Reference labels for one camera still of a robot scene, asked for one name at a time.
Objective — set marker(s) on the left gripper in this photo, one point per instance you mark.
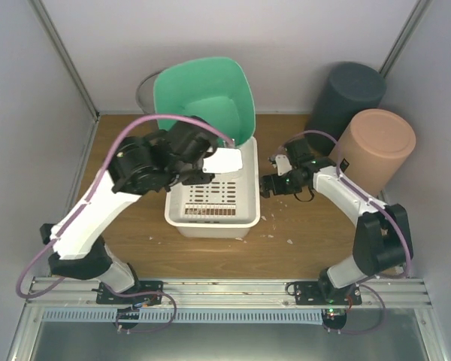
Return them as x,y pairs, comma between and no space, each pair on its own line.
206,181

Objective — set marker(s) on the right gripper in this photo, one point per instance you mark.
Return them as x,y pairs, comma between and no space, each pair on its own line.
276,189

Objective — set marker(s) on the white plastic tub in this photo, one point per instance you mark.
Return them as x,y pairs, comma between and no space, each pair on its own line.
228,207

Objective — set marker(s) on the green plastic bin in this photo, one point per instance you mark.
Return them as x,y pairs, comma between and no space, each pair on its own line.
215,89

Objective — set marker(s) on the salmon pink plastic bin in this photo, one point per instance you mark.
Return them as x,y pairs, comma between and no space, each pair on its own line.
373,147

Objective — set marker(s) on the silver wire mesh bin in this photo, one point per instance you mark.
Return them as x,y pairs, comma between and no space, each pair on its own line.
144,93

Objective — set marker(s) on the dark grey plastic bin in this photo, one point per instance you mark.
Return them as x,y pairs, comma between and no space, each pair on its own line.
350,87

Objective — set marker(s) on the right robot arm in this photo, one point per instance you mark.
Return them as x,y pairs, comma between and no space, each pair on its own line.
382,237

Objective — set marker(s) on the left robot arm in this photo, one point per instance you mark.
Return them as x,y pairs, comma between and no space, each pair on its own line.
139,165

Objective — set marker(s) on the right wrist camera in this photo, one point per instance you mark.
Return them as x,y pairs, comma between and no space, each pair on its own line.
281,163

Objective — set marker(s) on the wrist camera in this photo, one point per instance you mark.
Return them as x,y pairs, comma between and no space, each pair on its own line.
281,163
223,160

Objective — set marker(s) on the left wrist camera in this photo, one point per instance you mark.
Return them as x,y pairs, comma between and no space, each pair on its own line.
223,160

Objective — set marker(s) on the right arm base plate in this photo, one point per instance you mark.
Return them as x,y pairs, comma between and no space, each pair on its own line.
320,293

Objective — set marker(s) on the aluminium mounting rail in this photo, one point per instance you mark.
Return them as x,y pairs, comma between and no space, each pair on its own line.
242,294

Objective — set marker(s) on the grey slotted cable duct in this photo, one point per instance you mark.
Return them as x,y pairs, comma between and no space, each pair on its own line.
249,316

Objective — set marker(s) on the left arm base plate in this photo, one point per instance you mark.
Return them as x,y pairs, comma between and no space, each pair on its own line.
145,293

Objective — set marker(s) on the right aluminium frame post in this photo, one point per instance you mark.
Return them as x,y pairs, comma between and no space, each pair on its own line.
414,18

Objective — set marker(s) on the aluminium frame post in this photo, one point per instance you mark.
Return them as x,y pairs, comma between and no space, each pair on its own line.
414,18
52,33

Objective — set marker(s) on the left aluminium frame post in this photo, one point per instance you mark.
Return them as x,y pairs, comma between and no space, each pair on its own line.
52,33

